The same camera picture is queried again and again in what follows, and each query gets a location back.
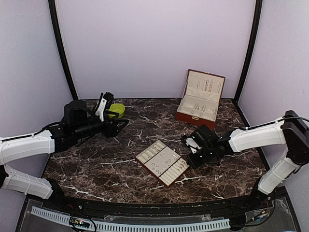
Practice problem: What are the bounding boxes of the red wooden jewelry box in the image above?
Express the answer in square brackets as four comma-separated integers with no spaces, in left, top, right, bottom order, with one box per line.
[176,69,225,130]

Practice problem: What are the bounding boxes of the black right frame post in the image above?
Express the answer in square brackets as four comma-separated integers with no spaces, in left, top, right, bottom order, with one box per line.
[233,0,263,104]

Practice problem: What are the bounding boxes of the green plastic bowl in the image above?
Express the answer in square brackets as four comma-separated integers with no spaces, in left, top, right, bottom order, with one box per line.
[108,103,126,118]

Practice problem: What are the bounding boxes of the black frame post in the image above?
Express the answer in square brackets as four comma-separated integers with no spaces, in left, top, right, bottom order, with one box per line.
[233,0,263,104]
[48,0,79,100]

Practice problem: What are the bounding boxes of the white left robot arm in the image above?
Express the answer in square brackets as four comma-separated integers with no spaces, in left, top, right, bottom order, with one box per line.
[0,99,129,211]

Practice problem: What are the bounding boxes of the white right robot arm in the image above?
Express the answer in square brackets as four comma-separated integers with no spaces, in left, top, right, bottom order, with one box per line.
[183,110,309,210]

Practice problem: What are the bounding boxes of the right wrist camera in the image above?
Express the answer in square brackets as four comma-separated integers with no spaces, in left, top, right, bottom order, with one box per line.
[181,135,201,154]

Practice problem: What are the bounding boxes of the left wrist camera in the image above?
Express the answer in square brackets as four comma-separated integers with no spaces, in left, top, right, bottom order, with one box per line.
[94,92,114,122]

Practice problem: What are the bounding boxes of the white slotted cable duct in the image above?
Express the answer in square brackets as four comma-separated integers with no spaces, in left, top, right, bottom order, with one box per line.
[30,206,230,232]

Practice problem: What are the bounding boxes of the beige jewelry tray insert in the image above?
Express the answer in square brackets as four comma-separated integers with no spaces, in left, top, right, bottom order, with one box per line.
[136,140,189,188]

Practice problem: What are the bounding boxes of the black front table rail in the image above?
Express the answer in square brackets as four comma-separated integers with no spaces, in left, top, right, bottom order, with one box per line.
[38,181,275,218]

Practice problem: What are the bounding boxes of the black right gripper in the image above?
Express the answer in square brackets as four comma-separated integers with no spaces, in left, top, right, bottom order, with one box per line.
[186,145,215,170]

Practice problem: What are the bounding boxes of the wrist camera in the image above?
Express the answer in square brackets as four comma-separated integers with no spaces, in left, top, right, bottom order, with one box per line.
[94,92,114,122]
[181,135,201,154]

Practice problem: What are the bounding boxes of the black left frame post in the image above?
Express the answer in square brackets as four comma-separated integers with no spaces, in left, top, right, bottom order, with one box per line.
[48,0,79,100]

